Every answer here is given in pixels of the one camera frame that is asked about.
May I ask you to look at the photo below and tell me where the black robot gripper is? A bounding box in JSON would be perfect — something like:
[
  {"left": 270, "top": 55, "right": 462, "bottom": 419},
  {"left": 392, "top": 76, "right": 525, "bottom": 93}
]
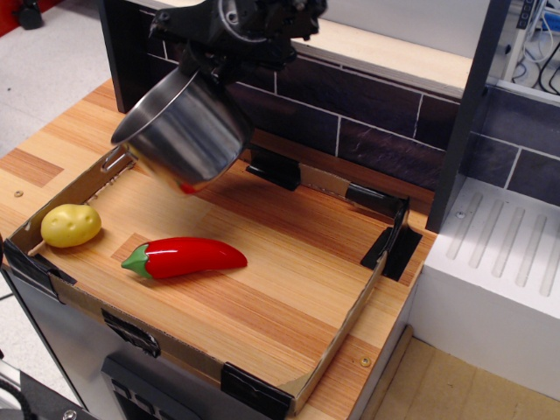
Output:
[{"left": 150, "top": 0, "right": 327, "bottom": 91}]

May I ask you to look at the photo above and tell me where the stainless steel pot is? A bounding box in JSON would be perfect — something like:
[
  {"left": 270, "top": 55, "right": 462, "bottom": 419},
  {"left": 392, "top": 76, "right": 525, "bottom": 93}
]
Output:
[{"left": 111, "top": 69, "right": 254, "bottom": 194}]

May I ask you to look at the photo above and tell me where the cardboard fence with black tape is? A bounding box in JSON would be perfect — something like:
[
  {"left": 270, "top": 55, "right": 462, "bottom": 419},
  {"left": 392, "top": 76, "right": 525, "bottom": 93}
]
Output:
[{"left": 3, "top": 115, "right": 424, "bottom": 417}]

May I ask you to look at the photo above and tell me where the red toy chili pepper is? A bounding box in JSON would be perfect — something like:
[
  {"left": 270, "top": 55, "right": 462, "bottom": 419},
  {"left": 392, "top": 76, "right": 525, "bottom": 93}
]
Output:
[{"left": 121, "top": 237, "right": 248, "bottom": 279}]

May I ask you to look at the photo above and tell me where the yellow toy potato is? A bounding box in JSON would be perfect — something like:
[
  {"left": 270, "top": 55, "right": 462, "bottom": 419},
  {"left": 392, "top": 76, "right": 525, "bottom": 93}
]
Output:
[{"left": 40, "top": 204, "right": 102, "bottom": 248}]

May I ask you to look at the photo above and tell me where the white dish drainer sink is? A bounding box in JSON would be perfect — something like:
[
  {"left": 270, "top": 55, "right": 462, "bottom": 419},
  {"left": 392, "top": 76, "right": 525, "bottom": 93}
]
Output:
[{"left": 409, "top": 179, "right": 559, "bottom": 398}]

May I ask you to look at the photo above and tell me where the dark grey vertical post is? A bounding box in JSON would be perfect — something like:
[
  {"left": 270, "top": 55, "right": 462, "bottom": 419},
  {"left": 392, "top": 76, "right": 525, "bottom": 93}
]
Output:
[{"left": 426, "top": 1, "right": 510, "bottom": 233}]

